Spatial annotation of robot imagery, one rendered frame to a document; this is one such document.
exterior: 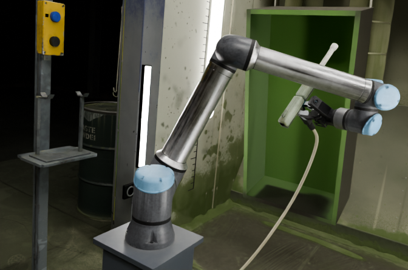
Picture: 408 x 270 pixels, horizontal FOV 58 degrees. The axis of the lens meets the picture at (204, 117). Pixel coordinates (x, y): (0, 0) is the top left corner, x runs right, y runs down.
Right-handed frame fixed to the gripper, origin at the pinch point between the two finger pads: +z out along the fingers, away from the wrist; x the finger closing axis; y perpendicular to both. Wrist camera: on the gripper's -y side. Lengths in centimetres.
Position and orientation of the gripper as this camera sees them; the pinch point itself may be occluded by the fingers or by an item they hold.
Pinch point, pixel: (297, 107)
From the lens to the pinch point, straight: 175.2
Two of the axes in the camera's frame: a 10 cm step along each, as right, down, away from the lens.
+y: 5.6, 5.7, 6.0
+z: -6.2, -1.9, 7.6
